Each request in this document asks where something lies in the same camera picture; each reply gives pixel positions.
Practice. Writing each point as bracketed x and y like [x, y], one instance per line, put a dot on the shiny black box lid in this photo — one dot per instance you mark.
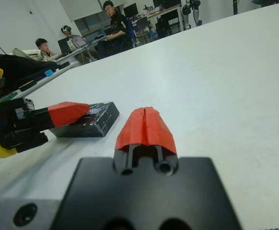
[101, 119]

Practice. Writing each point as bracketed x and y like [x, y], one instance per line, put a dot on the black office chair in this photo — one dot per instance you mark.
[142, 24]
[168, 20]

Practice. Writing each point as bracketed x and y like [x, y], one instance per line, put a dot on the small black monitor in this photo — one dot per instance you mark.
[130, 10]

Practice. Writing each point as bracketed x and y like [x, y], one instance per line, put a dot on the wide black monitor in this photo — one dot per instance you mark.
[165, 3]

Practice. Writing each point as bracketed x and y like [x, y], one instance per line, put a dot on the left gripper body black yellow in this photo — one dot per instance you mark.
[7, 124]

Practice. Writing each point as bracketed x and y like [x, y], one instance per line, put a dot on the blue block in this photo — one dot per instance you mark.
[49, 73]

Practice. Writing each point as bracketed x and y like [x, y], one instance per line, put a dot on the white desk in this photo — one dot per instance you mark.
[180, 19]

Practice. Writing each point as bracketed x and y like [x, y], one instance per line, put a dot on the black flat object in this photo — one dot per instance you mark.
[28, 85]

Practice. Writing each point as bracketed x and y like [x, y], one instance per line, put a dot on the person wearing VR headset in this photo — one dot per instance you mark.
[68, 32]

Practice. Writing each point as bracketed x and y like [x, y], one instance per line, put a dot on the standing humanoid robot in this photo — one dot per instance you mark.
[196, 13]

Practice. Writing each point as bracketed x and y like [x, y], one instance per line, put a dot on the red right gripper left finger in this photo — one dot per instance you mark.
[132, 129]

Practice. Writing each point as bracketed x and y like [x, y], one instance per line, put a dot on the man with glasses black jacket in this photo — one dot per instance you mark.
[117, 26]

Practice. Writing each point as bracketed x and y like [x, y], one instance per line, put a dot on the silver open laptop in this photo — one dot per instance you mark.
[80, 41]

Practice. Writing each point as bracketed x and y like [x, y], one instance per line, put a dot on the green flat object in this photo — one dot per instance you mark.
[8, 96]

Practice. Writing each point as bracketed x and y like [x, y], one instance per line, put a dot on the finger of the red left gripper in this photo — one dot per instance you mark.
[67, 113]

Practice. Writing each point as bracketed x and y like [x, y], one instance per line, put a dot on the beige bag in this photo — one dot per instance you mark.
[22, 52]

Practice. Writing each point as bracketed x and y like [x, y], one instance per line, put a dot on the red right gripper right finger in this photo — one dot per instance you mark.
[158, 129]

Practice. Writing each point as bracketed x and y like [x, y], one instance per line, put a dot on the black cloth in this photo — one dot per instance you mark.
[17, 67]

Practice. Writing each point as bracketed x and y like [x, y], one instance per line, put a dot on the person in beige jacket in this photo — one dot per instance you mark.
[44, 54]

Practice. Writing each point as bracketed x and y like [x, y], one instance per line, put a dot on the black laptop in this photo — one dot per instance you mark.
[63, 46]

